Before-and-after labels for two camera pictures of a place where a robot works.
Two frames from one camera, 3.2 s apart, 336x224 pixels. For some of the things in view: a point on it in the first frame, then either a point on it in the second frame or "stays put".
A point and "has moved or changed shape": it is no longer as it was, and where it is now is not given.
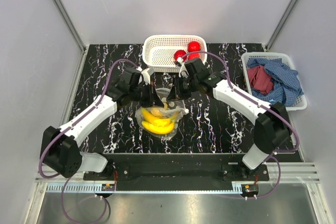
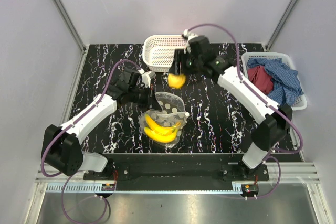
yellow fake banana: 157,126 has moved or changed shape
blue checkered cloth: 286,87 stays put
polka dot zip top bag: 161,122 has moved or changed shape
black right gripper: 172,95 → 179,56
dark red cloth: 259,80 stays put
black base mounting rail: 176,172 stays put
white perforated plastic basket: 158,51 stays put
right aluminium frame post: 277,31 stays put
